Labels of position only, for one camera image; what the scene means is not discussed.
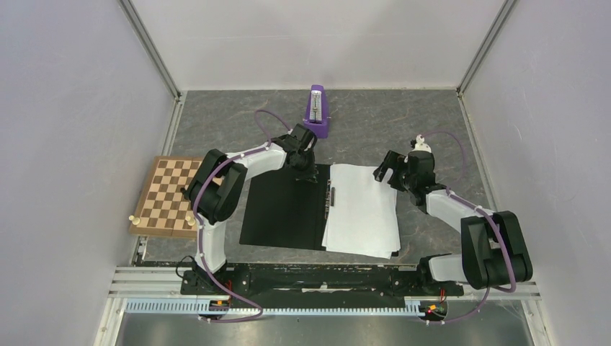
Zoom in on blue black file folder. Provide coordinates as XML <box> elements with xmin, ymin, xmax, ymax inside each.
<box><xmin>239</xmin><ymin>164</ymin><xmax>330</xmax><ymax>251</ymax></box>

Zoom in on white paper sheets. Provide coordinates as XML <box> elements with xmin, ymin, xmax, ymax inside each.
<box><xmin>322</xmin><ymin>164</ymin><xmax>401</xmax><ymax>260</ymax></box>

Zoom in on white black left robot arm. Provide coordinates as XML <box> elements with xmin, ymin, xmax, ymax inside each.
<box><xmin>182</xmin><ymin>124</ymin><xmax>318</xmax><ymax>294</ymax></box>

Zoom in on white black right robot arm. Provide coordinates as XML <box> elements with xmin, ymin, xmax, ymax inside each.
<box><xmin>373</xmin><ymin>150</ymin><xmax>533</xmax><ymax>294</ymax></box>

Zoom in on purple metronome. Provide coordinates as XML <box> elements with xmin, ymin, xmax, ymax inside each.
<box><xmin>303</xmin><ymin>84</ymin><xmax>330</xmax><ymax>139</ymax></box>

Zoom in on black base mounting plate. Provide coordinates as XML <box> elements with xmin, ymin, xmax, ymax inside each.
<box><xmin>180</xmin><ymin>262</ymin><xmax>464</xmax><ymax>309</ymax></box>

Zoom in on wooden chessboard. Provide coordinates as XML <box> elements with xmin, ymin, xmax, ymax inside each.
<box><xmin>129</xmin><ymin>156</ymin><xmax>203</xmax><ymax>239</ymax></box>

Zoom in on white chess pawn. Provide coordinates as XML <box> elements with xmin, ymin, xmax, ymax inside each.
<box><xmin>128</xmin><ymin>215</ymin><xmax>141</xmax><ymax>226</ymax></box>

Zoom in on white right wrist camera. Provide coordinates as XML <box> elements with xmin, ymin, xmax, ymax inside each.
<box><xmin>410</xmin><ymin>134</ymin><xmax>432</xmax><ymax>154</ymax></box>

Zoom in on aluminium frame rail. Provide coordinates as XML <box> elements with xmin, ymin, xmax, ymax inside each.
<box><xmin>109</xmin><ymin>263</ymin><xmax>540</xmax><ymax>317</ymax></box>

